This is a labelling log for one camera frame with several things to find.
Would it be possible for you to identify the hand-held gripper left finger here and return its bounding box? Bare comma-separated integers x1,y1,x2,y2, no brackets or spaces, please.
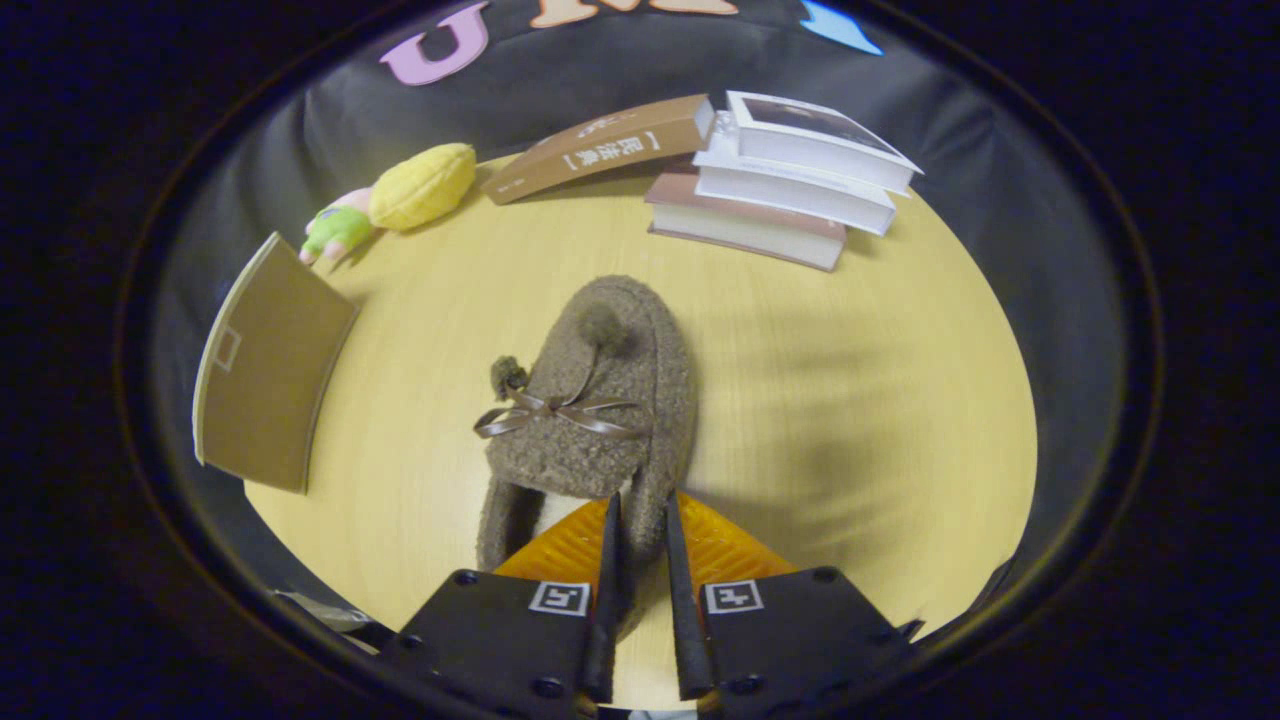
385,492,633,717

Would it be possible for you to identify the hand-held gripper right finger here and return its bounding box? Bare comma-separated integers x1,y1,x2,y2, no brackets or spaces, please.
663,490,916,717

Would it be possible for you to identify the brown fuzzy shoe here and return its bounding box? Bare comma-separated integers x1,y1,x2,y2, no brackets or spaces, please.
473,275,698,641

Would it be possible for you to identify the beige fabric storage box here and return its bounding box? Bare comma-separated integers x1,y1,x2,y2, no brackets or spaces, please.
192,232,359,495

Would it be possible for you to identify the pinkish brown book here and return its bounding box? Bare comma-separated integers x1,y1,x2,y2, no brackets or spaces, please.
645,165,849,273

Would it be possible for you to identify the plain white book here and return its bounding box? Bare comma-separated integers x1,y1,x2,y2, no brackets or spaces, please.
692,112,898,237

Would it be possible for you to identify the yellow plush toy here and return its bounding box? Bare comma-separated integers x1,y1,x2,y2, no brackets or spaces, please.
368,143,478,233

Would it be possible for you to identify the pink and green plush toy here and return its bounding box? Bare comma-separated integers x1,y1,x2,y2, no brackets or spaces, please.
298,187,379,266

